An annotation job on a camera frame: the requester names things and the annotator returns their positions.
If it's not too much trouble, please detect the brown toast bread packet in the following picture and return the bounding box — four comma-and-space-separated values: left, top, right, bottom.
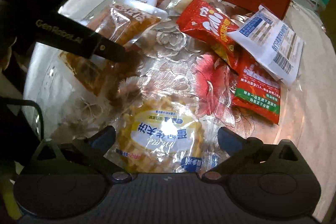
59, 0, 168, 96

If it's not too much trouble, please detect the red green label packet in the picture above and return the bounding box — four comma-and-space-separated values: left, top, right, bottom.
232, 50, 281, 124

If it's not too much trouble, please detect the red Trolli candy packet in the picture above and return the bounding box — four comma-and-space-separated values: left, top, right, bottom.
177, 0, 240, 71

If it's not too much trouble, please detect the white bread bag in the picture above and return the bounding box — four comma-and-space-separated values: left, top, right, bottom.
228, 5, 305, 87

